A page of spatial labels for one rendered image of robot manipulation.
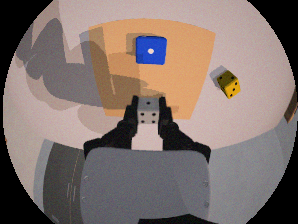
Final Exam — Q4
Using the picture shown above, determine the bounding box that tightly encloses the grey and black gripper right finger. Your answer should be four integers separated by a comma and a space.
158, 97, 211, 163

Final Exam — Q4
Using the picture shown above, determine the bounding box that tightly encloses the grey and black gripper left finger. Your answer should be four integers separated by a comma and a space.
83, 95, 139, 159

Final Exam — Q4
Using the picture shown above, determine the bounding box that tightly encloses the yellow die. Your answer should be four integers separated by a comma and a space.
217, 70, 241, 99

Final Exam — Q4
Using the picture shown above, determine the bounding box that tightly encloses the orange mat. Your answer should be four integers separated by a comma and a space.
88, 19, 216, 120

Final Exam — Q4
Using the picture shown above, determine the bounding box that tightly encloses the white die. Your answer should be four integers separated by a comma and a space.
137, 97, 159, 124

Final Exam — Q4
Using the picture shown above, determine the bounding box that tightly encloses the blue die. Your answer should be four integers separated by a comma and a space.
136, 36, 167, 65

